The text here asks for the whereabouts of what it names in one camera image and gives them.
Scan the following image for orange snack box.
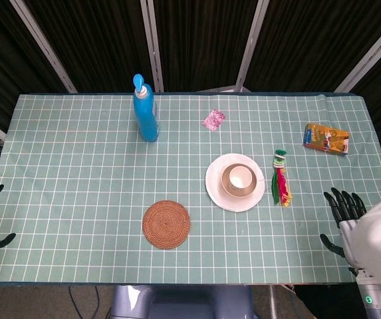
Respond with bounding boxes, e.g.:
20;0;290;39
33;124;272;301
303;123;350;157

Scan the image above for pink glitter packet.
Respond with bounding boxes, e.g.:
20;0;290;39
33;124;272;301
202;108;227;132

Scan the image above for round woven rattan coaster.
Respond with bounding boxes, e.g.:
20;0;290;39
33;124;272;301
142;199;191;251

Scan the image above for white plate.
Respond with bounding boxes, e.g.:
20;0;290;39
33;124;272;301
205;153;266;213

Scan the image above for black folding screen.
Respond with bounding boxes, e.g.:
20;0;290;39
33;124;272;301
0;0;381;173

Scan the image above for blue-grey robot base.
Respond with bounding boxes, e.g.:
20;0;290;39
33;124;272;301
109;284;255;319

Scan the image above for green checked tablecloth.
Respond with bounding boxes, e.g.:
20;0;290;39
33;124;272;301
0;92;381;285

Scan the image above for beige bowl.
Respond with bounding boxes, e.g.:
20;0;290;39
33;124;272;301
221;163;258;196

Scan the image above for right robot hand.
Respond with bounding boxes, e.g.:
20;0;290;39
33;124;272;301
320;187;367;276

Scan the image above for blue pump dispenser bottle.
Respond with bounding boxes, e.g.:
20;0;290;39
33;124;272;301
132;73;160;144

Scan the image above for green red yellow tassel toy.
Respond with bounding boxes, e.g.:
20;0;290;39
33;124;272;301
271;149;293;209

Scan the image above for small white cup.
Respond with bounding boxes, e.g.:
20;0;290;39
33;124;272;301
228;165;254;189

